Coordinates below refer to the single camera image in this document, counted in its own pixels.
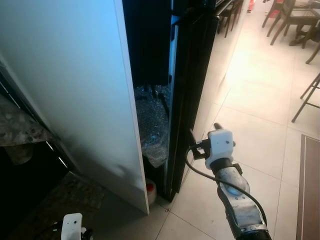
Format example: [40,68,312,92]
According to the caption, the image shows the bubble wrap sheet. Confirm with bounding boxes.
[134,84,172,169]

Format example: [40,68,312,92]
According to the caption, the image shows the white fridge body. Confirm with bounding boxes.
[0,0,174,215]

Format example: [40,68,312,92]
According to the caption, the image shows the dark wooden chair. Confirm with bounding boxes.
[264,0,320,65]

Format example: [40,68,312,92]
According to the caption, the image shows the granite counter with dark cabinet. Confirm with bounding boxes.
[0,75,68,236]

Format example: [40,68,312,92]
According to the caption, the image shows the patterned floor mat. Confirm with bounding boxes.
[10,172,107,240]

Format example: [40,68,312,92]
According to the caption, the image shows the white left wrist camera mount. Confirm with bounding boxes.
[62,213,84,240]

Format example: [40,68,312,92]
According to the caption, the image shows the brown floor mat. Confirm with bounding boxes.
[295,133,320,240]

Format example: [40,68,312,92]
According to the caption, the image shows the white jug red cap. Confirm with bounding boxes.
[144,179,158,206]

